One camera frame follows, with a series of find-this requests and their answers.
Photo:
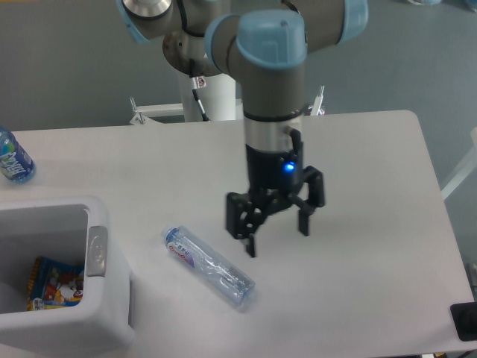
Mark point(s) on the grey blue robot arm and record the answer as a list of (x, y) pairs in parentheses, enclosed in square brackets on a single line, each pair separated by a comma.
[(264, 50)]

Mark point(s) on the blue snack wrapper bag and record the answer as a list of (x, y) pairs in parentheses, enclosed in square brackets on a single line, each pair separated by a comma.
[(54, 285)]

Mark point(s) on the blue labelled drink bottle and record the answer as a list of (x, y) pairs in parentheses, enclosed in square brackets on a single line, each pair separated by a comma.
[(16, 164)]

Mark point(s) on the white frame leg right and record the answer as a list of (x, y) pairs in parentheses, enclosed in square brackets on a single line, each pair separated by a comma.
[(461, 171)]

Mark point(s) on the black device at table edge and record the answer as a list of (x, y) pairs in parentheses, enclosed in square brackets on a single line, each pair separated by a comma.
[(464, 317)]

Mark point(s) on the crushed clear plastic bottle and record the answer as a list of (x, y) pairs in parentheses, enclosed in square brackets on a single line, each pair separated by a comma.
[(222, 275)]

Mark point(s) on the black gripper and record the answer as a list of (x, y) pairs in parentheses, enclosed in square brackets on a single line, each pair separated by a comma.
[(273, 176)]

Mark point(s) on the white trash can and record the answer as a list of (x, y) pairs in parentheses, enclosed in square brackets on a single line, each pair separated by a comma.
[(75, 231)]

